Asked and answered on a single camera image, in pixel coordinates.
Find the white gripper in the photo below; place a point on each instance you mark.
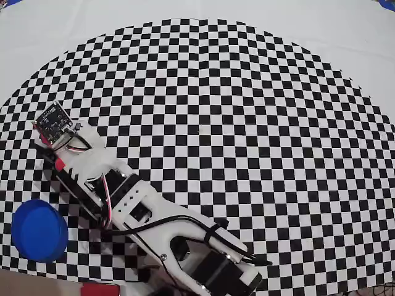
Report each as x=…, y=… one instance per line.
x=92, y=162

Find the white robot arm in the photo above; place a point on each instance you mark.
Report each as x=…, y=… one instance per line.
x=172, y=216

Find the blue round box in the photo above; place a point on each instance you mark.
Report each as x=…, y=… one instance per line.
x=38, y=231

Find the red flat object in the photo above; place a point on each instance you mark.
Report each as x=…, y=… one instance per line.
x=100, y=290

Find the checkerboard printed white mat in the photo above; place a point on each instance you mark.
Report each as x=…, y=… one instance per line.
x=216, y=92

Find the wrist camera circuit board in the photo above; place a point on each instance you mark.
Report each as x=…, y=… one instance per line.
x=53, y=121

